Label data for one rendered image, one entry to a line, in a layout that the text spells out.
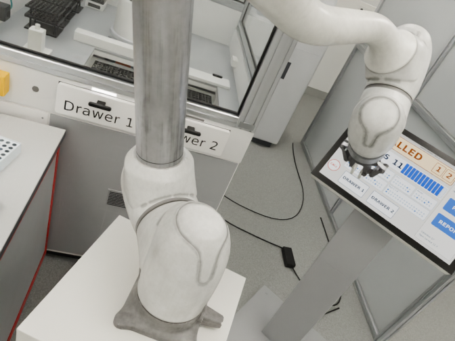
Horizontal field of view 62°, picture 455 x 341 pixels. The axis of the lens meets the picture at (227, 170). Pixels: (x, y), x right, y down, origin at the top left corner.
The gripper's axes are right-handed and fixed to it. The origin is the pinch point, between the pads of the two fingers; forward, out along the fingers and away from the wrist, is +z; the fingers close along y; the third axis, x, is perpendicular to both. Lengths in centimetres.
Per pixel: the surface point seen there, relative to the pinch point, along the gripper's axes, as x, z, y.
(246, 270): 55, 108, 24
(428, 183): -13.2, 17.0, -18.7
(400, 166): -13.2, 17.0, -8.8
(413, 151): -19.7, 17.0, -9.3
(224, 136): 12, 16, 47
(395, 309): 21, 118, -50
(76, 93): 32, -11, 87
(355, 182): -0.4, 17.0, -0.3
